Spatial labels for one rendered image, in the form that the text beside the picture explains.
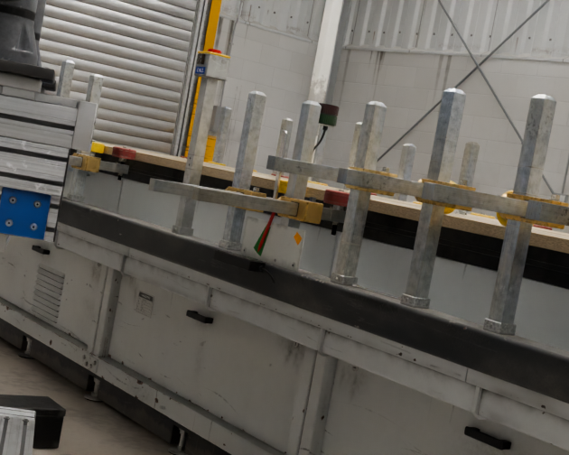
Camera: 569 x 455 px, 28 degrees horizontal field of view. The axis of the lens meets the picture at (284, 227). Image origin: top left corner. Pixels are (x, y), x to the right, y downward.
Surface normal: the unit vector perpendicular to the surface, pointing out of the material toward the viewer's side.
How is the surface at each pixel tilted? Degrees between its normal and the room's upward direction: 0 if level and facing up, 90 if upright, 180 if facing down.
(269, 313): 90
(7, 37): 72
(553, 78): 90
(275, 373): 90
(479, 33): 90
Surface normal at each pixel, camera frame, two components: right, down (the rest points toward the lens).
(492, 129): -0.74, -0.10
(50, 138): 0.19, 0.09
